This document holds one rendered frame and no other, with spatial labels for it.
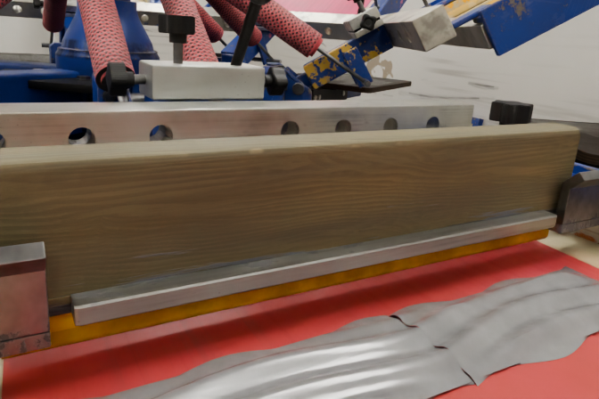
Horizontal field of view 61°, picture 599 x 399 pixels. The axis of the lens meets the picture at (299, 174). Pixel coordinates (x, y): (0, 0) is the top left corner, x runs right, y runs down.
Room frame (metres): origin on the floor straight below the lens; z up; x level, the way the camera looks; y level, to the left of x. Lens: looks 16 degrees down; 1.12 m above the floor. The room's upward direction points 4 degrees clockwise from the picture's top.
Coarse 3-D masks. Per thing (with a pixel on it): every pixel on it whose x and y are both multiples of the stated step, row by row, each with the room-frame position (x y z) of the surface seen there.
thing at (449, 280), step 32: (480, 256) 0.38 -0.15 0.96; (512, 256) 0.38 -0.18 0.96; (544, 256) 0.39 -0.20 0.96; (352, 288) 0.31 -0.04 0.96; (384, 288) 0.31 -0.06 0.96; (416, 288) 0.32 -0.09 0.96; (448, 288) 0.32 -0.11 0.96; (480, 288) 0.32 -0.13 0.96; (576, 352) 0.25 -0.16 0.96; (480, 384) 0.22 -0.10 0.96; (512, 384) 0.22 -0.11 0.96; (544, 384) 0.22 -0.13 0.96; (576, 384) 0.23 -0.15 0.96
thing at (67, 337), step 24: (504, 240) 0.38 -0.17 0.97; (528, 240) 0.40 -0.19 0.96; (384, 264) 0.32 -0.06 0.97; (408, 264) 0.33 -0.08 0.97; (264, 288) 0.27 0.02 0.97; (288, 288) 0.28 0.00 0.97; (312, 288) 0.29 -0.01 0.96; (168, 312) 0.24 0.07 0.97; (192, 312) 0.25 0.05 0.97; (72, 336) 0.22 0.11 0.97; (96, 336) 0.23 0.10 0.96
